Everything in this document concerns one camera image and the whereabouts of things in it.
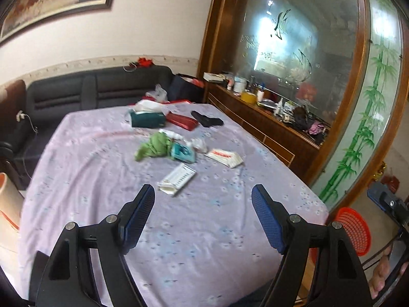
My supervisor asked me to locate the purple floral tablecloth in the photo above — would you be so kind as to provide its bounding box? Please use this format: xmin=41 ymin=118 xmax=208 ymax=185
xmin=19 ymin=103 xmax=330 ymax=307

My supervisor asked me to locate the clear plastic bag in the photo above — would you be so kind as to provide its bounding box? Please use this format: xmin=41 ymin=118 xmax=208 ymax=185
xmin=191 ymin=137 xmax=209 ymax=151

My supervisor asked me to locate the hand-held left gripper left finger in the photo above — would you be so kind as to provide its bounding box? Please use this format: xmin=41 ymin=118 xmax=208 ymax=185
xmin=33 ymin=184 xmax=156 ymax=307

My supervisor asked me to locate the person's right hand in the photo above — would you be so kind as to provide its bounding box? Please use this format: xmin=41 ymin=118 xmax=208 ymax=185
xmin=367 ymin=246 xmax=398 ymax=299

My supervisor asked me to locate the green towel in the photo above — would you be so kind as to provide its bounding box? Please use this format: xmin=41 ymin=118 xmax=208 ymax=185
xmin=134 ymin=133 xmax=175 ymax=162

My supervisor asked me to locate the etched mirror panel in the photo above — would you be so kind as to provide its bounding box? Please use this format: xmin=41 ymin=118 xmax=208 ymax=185
xmin=230 ymin=0 xmax=358 ymax=116

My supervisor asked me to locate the bamboo print glass panel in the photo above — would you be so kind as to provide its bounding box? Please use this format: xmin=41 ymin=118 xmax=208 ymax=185
xmin=310 ymin=0 xmax=409 ymax=203

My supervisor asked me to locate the stack of books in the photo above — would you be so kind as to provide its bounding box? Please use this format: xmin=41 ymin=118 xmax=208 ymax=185
xmin=203 ymin=72 xmax=226 ymax=83

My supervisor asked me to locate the framed wall painting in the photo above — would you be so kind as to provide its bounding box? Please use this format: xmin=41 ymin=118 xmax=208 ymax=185
xmin=0 ymin=0 xmax=122 ymax=43

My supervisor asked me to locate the wooden sideboard cabinet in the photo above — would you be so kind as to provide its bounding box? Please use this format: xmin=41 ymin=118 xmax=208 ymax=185
xmin=198 ymin=0 xmax=371 ymax=195

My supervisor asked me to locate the red pouch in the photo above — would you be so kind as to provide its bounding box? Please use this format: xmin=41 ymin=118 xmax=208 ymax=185
xmin=166 ymin=111 xmax=199 ymax=131

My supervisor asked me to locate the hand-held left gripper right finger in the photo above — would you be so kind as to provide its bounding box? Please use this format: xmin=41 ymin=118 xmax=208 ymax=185
xmin=251 ymin=184 xmax=373 ymax=307

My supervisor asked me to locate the white red paper pack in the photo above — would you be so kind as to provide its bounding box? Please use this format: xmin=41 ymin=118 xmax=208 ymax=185
xmin=204 ymin=148 xmax=244 ymax=168

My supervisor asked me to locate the green tissue box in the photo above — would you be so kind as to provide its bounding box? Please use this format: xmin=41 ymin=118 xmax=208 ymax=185
xmin=129 ymin=100 xmax=167 ymax=128

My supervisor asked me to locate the cream orange container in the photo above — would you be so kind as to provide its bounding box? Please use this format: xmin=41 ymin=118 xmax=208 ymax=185
xmin=0 ymin=173 xmax=24 ymax=231

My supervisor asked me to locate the dark bag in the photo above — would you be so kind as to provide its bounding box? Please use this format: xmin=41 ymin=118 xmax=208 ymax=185
xmin=168 ymin=74 xmax=205 ymax=103

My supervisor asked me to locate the red plastic basket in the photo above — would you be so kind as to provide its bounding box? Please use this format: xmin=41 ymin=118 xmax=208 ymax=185
xmin=308 ymin=207 xmax=372 ymax=263

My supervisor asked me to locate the black leather sofa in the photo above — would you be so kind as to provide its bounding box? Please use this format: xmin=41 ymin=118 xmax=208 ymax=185
xmin=0 ymin=65 xmax=175 ymax=186

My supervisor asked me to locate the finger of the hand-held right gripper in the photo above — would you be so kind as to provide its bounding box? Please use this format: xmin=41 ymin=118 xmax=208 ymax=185
xmin=367 ymin=182 xmax=409 ymax=229

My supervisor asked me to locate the black sock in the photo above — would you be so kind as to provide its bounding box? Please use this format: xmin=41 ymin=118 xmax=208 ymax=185
xmin=191 ymin=110 xmax=224 ymax=128

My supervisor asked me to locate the white medicine box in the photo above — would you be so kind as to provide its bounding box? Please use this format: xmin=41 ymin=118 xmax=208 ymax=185
xmin=156 ymin=162 xmax=196 ymax=197

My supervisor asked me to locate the white plastic bag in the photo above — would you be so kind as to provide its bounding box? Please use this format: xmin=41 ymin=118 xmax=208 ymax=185
xmin=145 ymin=84 xmax=168 ymax=101

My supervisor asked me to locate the teal tissue pack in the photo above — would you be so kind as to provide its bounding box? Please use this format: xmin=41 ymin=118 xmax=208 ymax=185
xmin=170 ymin=143 xmax=196 ymax=163

